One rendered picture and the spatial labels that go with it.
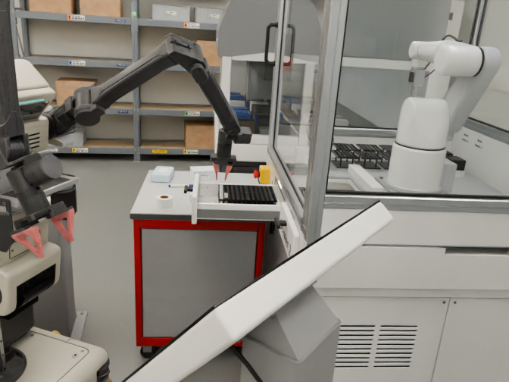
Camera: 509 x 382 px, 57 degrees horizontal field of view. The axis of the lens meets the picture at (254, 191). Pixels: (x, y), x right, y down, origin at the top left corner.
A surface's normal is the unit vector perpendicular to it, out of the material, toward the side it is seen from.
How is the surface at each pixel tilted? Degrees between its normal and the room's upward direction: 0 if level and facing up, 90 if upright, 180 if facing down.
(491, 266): 90
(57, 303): 90
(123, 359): 0
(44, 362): 0
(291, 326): 45
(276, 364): 90
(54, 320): 90
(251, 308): 40
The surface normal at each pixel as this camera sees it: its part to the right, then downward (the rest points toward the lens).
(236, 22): 0.08, 0.33
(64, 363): 0.06, -0.94
